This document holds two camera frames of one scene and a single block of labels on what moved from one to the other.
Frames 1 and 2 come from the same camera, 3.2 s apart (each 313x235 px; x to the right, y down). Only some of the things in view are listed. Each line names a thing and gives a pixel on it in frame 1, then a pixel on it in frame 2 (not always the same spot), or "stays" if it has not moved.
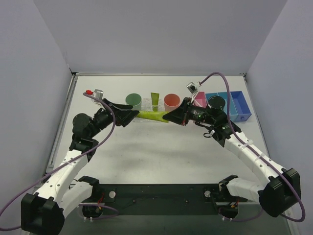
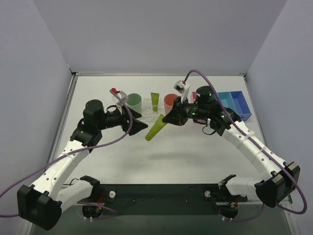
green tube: x=155 y=97 stays
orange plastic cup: x=171 y=102 stays
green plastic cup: x=134 y=100 stays
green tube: x=157 y=115 to x=156 y=128
